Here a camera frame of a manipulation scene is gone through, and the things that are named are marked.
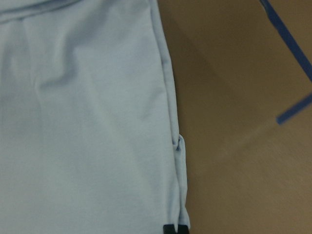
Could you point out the light blue t-shirt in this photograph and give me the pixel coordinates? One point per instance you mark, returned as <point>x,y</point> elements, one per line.
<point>89,135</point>

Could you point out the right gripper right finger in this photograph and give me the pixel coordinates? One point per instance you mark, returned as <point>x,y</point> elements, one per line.
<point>183,229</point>

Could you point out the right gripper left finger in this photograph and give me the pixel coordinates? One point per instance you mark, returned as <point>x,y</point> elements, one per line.
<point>168,229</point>

